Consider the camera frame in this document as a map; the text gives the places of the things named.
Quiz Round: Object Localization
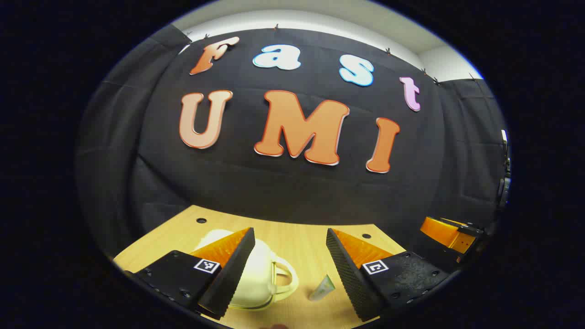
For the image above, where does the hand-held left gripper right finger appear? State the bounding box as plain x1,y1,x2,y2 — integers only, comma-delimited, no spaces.
326,228,451,322

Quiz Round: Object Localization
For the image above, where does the black backdrop cloth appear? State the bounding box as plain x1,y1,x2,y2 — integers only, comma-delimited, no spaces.
75,25,510,261

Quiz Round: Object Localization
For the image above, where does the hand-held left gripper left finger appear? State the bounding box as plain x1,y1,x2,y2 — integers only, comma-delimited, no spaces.
123,227,255,320

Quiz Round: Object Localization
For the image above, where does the white green skincare tube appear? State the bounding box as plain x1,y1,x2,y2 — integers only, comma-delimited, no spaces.
308,274,335,301

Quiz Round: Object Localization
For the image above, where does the pale yellow suitcase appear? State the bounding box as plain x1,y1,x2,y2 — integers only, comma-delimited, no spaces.
194,228,300,312

